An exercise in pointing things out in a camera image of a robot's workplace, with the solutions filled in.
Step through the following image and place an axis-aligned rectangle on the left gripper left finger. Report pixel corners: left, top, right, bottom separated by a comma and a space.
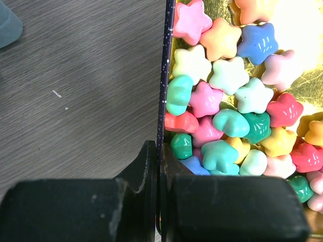
1, 141, 157, 241

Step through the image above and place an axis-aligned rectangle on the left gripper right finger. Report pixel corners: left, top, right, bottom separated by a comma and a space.
159, 144, 310, 241

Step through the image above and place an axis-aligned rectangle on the star candy tin box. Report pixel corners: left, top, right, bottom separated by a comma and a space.
157, 1, 322, 241

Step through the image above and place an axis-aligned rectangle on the grey-blue cloth on hanger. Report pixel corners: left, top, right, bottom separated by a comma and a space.
0, 1, 23, 48

